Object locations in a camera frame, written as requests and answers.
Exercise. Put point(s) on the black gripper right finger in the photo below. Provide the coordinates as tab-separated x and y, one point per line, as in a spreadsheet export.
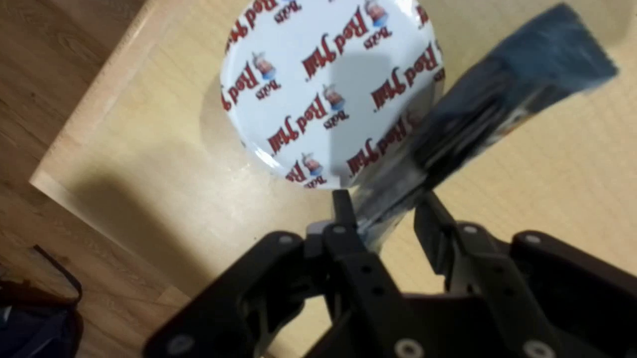
533	297

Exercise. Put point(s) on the blue plastic snack wrapper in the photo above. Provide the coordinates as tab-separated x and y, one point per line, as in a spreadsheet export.
547	60

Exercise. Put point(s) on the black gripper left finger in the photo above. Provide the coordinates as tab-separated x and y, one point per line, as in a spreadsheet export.
244	309

